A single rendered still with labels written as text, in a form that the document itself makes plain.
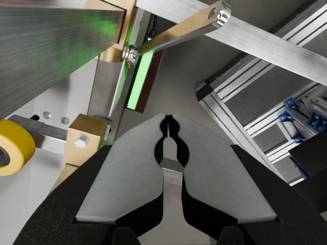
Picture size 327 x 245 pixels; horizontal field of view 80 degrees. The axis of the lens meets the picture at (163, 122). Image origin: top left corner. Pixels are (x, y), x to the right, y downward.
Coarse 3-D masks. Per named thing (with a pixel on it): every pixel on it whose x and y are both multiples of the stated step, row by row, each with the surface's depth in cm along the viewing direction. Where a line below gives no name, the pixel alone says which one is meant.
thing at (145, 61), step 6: (150, 54) 40; (144, 60) 41; (144, 66) 41; (138, 72) 42; (144, 72) 42; (138, 78) 43; (144, 78) 43; (138, 84) 43; (132, 90) 44; (138, 90) 44; (132, 96) 45; (138, 96) 45; (132, 102) 45; (132, 108) 46
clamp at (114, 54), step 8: (104, 0) 21; (112, 0) 21; (120, 0) 21; (128, 0) 21; (136, 0) 22; (120, 8) 22; (128, 8) 22; (136, 8) 24; (128, 16) 22; (128, 24) 22; (120, 32) 23; (128, 32) 24; (120, 40) 23; (128, 40) 27; (112, 48) 24; (120, 48) 24; (96, 56) 24; (104, 56) 24; (112, 56) 25; (120, 56) 26
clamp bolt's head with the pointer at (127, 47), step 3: (126, 45) 25; (129, 45) 26; (126, 48) 25; (129, 48) 25; (126, 51) 26; (123, 54) 25; (126, 54) 25; (123, 57) 26; (126, 57) 26; (123, 60) 26; (126, 60) 26; (129, 66) 37
